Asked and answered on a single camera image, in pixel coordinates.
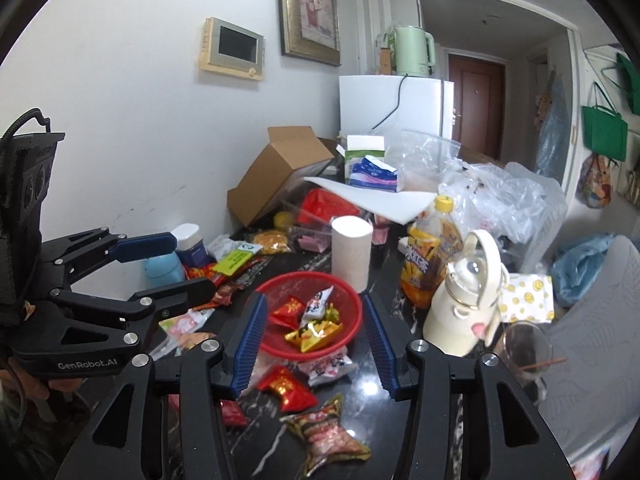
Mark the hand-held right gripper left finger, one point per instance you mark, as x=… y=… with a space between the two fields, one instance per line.
x=250 y=350

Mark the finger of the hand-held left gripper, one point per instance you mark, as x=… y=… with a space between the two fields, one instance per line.
x=145 y=247
x=170 y=295

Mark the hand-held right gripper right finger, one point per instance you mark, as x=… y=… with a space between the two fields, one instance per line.
x=380 y=350

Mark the red gold print snack packet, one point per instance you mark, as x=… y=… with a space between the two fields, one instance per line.
x=286 y=312
x=287 y=387

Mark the silver white snack packet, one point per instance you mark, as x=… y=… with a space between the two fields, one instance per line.
x=327 y=365

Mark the red plastic basket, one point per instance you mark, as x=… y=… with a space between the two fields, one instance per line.
x=347 y=305

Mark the small green snack packet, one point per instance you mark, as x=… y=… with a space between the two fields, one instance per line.
x=331 y=314

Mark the yellow snack packet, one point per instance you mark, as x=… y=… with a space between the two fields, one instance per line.
x=312 y=335

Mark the large dark red snack packet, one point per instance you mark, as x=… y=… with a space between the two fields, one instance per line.
x=234 y=412

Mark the white cartoon snack packet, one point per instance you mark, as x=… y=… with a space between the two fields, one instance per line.
x=317 y=305

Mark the brown pink snack packet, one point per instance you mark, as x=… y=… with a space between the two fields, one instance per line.
x=325 y=435

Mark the person's left hand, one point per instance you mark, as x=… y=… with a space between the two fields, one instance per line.
x=40 y=390

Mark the light blue mini humidifier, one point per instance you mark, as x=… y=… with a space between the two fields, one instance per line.
x=162 y=270

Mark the pink flower print packet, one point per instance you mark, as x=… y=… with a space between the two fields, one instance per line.
x=185 y=322

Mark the glossy red snack packet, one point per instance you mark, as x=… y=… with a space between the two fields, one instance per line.
x=200 y=272

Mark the white lid dark jar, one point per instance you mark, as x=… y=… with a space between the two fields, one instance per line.
x=192 y=245

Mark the brown cartoon snack packet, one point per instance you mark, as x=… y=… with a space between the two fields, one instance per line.
x=192 y=342

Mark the orange brown snack packet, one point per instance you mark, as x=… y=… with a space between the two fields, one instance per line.
x=227 y=295

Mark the grey white foil packet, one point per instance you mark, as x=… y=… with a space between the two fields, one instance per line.
x=220 y=247

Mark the green label packet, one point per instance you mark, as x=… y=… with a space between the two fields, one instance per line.
x=237 y=260

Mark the toilet paper roll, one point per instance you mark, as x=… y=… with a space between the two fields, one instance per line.
x=352 y=255

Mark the iced tea bottle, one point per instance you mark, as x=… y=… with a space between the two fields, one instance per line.
x=425 y=260

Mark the orange yellow snack bag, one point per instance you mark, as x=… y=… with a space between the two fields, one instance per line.
x=272 y=242

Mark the small pink block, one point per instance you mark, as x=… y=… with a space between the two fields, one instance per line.
x=310 y=245

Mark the clear plastic container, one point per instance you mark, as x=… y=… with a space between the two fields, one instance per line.
x=310 y=232

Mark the yellow lemon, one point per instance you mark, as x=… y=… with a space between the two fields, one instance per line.
x=284 y=220

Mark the glass cartoon mug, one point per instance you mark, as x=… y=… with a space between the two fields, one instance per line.
x=525 y=355

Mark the white foam sheet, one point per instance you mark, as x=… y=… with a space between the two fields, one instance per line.
x=385 y=200

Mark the cardboard box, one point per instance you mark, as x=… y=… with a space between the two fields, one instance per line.
x=280 y=180

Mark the red white label packet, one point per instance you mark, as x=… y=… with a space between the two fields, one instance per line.
x=325 y=207

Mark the yellow smiley napkin pack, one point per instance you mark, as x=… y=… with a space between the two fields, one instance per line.
x=527 y=300

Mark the thin stirring stick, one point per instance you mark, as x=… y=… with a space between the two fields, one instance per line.
x=545 y=364

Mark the blue pink tissue packet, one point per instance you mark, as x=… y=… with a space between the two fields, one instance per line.
x=372 y=175

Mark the large clear zip bag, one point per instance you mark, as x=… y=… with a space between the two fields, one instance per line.
x=430 y=160

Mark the pile of clear plastic bags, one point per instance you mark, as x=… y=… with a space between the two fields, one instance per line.
x=505 y=195

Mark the white ribbed plastic bin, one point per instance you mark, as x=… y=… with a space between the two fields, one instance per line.
x=547 y=240

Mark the green white carton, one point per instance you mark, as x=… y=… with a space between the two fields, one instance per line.
x=365 y=147

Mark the light blue plastic bag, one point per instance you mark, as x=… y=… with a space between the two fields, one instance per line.
x=582 y=270

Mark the grey cushioned chair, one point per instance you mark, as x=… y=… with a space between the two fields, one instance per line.
x=600 y=360

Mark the white mini fridge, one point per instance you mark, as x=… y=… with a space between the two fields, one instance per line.
x=390 y=105

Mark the brown door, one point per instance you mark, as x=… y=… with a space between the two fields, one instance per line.
x=477 y=110

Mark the patterned tote bag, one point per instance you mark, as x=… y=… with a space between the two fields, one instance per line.
x=595 y=182

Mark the blue hanging plastic bag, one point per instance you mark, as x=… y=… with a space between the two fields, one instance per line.
x=552 y=125

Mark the dark framed picture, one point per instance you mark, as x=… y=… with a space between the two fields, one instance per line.
x=310 y=10

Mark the light green paper box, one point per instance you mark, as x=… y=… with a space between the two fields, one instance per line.
x=385 y=57

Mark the green electric kettle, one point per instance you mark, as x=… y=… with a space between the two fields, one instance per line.
x=412 y=52

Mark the large green tote bag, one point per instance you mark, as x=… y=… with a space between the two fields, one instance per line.
x=605 y=132

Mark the wall intercom panel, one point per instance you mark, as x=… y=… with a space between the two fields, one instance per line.
x=232 y=50

